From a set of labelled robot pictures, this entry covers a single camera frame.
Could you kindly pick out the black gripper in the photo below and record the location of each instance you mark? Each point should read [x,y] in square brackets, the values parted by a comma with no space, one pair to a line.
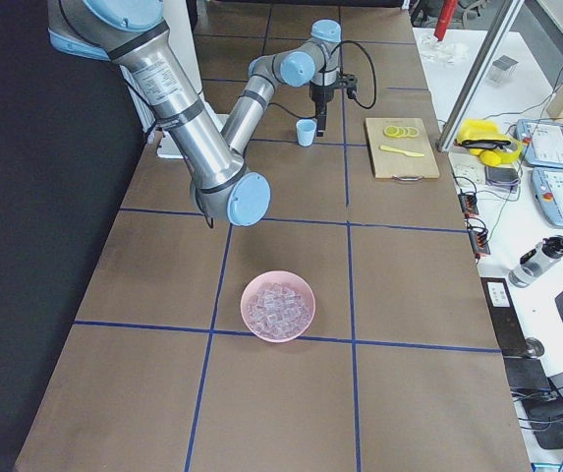
[319,95]

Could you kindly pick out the clear water bottle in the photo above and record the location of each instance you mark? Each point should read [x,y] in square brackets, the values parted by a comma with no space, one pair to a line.
[537,261]

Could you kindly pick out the aluminium frame post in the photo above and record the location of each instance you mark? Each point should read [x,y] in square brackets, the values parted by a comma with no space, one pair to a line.
[500,26]

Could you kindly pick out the yellow cloth bag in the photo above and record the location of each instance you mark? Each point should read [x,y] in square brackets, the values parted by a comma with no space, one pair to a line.
[483,139]

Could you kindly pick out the teach pendant upper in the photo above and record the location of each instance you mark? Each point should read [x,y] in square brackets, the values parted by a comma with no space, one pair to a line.
[542,142]

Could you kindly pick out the yellow plastic knife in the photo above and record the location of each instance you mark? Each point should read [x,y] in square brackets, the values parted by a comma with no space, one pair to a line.
[407,153]

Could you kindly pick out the pink bowl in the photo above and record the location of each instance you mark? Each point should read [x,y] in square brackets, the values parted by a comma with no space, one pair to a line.
[281,277]

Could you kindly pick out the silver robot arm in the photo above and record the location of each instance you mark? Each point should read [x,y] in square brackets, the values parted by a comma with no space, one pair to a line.
[134,35]
[315,63]

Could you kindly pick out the pile of clear ice cubes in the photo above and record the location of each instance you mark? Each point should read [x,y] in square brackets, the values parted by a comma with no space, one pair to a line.
[277,310]

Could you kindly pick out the wooden cutting board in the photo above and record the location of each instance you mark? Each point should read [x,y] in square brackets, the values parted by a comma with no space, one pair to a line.
[388,165]

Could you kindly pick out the light blue paper cup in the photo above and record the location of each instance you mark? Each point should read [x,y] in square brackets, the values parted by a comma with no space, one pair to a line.
[306,130]

